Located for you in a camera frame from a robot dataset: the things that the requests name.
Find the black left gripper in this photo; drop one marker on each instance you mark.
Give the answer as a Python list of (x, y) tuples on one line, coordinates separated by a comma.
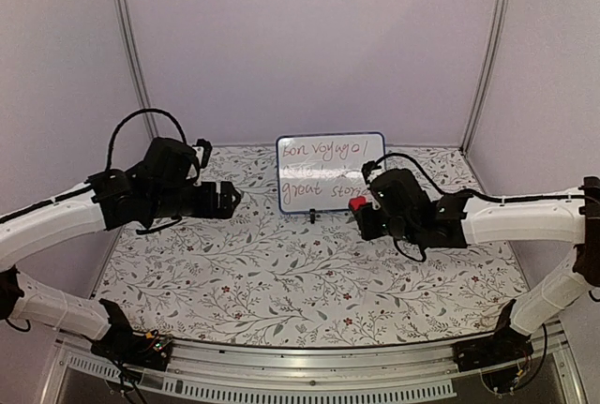
[(209, 209)]

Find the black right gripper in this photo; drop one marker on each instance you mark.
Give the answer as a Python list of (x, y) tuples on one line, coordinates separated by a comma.
[(363, 217)]

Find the red whiteboard eraser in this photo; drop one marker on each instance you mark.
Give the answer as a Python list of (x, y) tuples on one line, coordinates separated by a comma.
[(357, 203)]

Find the blue framed whiteboard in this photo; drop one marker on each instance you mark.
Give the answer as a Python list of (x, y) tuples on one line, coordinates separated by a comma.
[(323, 172)]

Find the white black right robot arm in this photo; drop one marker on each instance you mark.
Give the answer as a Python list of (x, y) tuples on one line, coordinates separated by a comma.
[(467, 218)]

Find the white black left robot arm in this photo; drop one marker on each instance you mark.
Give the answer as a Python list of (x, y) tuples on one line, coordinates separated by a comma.
[(165, 185)]

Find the floral patterned table mat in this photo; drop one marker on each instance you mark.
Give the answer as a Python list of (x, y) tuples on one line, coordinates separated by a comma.
[(267, 279)]

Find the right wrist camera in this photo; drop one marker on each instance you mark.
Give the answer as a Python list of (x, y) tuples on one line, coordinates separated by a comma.
[(371, 169)]

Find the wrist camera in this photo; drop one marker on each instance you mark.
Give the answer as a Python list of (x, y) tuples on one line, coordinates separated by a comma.
[(371, 169), (203, 150)]

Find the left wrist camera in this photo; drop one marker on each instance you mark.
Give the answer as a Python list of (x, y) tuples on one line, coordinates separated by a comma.
[(203, 150)]

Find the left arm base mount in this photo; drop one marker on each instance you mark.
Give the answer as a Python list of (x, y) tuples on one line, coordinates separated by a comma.
[(125, 346)]

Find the aluminium front rail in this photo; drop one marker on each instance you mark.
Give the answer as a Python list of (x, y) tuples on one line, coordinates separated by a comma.
[(203, 372)]

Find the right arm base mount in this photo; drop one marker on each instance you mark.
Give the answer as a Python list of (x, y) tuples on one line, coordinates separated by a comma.
[(505, 344)]

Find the left aluminium corner post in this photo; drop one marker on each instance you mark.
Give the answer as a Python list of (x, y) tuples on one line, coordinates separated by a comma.
[(132, 53)]

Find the aluminium corner post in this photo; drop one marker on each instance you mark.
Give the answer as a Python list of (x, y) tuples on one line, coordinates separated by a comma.
[(132, 53), (493, 44)]

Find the right aluminium corner post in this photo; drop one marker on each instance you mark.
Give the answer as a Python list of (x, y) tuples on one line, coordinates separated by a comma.
[(493, 44)]

